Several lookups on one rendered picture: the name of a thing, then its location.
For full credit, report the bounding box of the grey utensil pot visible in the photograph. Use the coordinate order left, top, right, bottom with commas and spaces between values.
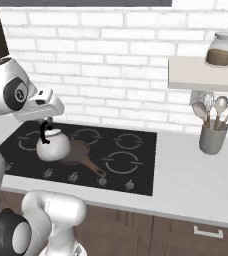
198, 118, 228, 156

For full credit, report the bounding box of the white drawer handle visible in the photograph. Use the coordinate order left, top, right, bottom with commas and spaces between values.
192, 225, 225, 240

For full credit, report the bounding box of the brown frying pan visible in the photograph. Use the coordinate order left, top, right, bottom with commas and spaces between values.
59, 139, 107, 178

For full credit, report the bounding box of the brown cupboard door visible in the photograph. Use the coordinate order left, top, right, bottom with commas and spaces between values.
73, 203, 154, 256

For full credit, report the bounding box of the cream wall shelf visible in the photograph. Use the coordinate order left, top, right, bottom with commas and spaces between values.
167, 55, 228, 94

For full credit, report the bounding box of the white kettle with black handle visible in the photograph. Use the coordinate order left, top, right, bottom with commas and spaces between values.
35, 120, 73, 163

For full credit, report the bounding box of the grey extractor hood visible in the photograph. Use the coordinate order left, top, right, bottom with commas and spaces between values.
0, 0, 173, 8

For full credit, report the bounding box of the glass jar with brown filling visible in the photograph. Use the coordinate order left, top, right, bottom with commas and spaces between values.
204, 31, 228, 68

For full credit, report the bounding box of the metal whisk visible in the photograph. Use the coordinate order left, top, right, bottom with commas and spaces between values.
202, 91, 217, 118

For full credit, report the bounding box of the black hob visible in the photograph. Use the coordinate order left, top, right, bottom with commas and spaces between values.
0, 120, 159, 197

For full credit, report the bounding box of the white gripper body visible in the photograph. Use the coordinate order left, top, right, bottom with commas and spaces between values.
12, 92, 66, 123

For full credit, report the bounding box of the brown drawer front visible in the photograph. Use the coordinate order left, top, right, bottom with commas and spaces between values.
148, 216, 228, 256

